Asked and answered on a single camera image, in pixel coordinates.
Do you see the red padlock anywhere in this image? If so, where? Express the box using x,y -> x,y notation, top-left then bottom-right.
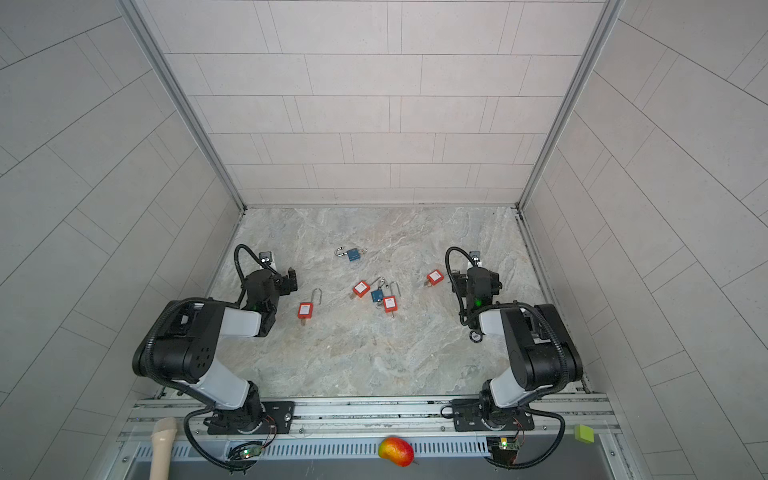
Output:
350,276 -> 386,298
424,269 -> 445,287
383,282 -> 400,316
297,288 -> 323,326

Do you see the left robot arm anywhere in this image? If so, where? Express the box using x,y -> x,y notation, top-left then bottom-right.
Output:
132,268 -> 298,434

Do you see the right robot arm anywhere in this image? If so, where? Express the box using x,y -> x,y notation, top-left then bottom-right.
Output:
451,266 -> 583,429

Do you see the blue padlock far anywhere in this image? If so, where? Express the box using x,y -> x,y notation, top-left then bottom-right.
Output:
334,247 -> 366,262

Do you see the blue padlock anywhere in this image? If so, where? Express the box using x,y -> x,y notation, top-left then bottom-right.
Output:
334,247 -> 366,262
371,287 -> 385,304

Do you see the blue padlock centre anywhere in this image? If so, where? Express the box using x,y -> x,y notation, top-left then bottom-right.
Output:
371,287 -> 385,304

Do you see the left circuit board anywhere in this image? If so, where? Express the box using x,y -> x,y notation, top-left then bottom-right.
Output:
227,441 -> 264,463

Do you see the circuit board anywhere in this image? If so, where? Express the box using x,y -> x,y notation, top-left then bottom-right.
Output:
227,441 -> 264,463
486,437 -> 520,468

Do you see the right circuit board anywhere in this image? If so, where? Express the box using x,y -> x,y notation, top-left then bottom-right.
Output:
486,437 -> 520,468

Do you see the green cube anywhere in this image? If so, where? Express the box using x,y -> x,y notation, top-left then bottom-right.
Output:
574,424 -> 595,444

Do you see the mango fruit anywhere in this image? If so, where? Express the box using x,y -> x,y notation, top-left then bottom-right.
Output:
378,437 -> 415,467

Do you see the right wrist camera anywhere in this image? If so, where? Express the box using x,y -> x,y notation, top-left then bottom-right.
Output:
469,251 -> 482,266

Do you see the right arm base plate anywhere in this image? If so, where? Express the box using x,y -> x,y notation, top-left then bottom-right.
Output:
449,398 -> 535,432

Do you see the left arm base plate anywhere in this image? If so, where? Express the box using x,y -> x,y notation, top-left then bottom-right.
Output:
203,401 -> 296,435

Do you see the aluminium rail frame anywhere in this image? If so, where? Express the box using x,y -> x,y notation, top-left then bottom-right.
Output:
94,392 -> 638,479

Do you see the beige wooden handle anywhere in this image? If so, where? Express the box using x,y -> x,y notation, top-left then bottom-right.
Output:
149,417 -> 177,480

